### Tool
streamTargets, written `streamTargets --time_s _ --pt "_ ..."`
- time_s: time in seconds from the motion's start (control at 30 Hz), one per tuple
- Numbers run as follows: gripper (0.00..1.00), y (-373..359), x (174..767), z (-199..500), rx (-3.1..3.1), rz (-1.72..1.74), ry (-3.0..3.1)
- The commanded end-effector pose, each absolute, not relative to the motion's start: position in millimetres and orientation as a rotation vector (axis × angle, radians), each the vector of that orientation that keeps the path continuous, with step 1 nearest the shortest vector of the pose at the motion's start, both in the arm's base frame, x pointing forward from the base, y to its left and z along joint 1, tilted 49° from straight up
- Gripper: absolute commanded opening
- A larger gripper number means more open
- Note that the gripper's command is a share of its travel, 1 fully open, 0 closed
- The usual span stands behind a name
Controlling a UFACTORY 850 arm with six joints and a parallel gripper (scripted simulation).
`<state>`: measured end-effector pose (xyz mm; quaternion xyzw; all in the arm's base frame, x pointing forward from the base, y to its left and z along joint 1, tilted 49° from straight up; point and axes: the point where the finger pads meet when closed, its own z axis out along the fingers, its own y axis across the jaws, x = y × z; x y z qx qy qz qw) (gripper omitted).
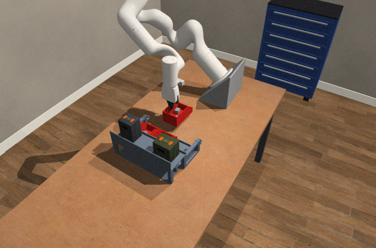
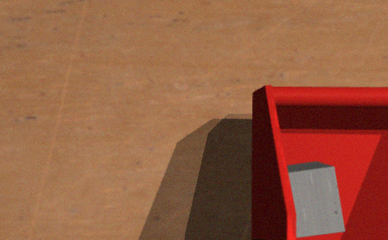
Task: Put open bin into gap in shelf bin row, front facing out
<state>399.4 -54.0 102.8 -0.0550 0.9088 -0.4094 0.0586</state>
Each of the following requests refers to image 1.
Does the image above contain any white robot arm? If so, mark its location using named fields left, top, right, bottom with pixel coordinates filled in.
left=117, top=0, right=233, bottom=87

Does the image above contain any red bin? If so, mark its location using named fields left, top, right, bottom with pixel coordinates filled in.
left=140, top=122, right=161, bottom=135
left=162, top=102, right=193, bottom=127
left=152, top=130, right=178, bottom=139

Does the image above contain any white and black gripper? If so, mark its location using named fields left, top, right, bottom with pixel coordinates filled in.
left=161, top=85, right=179, bottom=110

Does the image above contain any dark grey case with orange latches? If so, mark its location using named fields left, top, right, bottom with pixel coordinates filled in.
left=118, top=113, right=142, bottom=143

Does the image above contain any olive green tool case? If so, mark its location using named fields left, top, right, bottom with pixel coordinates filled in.
left=152, top=133, right=179, bottom=162

